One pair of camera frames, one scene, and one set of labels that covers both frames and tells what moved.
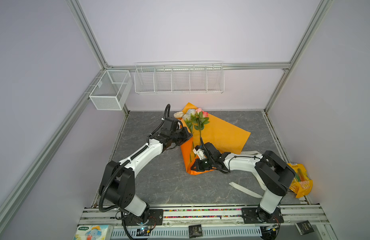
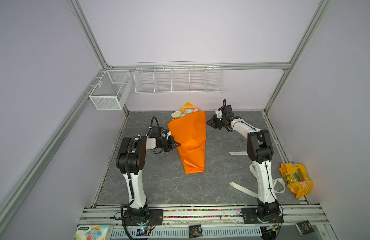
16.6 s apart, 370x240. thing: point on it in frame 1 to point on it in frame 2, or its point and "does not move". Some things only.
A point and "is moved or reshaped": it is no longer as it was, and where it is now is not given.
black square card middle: x=195 y=231 does not move
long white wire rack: x=179 y=77 does not move
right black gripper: x=198 y=168 to x=212 y=123
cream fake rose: x=178 y=114 does not move
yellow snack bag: x=300 y=184 does not move
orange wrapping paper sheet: x=205 y=128 is moved or reshaped
